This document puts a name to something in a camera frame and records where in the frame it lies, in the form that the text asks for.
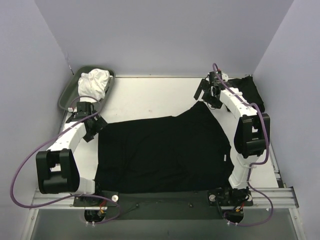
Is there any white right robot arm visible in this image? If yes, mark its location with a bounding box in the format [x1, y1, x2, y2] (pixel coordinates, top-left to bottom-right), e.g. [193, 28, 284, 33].
[193, 69, 271, 204]

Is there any black t shirt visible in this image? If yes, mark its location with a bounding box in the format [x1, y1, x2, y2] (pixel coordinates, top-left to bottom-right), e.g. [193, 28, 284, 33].
[229, 75, 265, 113]
[94, 101, 234, 194]

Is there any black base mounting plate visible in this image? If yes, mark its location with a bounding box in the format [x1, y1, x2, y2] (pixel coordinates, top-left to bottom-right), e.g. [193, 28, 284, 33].
[73, 188, 253, 222]

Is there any aluminium front rail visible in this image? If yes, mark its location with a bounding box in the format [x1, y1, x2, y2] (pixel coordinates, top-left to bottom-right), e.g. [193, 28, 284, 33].
[31, 188, 299, 209]

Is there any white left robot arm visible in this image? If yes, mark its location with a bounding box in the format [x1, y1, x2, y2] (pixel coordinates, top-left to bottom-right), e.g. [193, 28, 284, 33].
[35, 101, 107, 206]

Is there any grey plastic tray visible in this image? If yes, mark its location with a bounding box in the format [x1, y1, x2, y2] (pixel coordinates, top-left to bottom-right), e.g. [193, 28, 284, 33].
[57, 65, 116, 111]

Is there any crumpled white t shirt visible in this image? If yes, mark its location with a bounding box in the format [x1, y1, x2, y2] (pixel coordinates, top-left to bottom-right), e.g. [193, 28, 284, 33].
[78, 68, 113, 103]

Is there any folded black t shirt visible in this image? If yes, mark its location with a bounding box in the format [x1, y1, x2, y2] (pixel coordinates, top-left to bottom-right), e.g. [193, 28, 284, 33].
[229, 75, 265, 113]

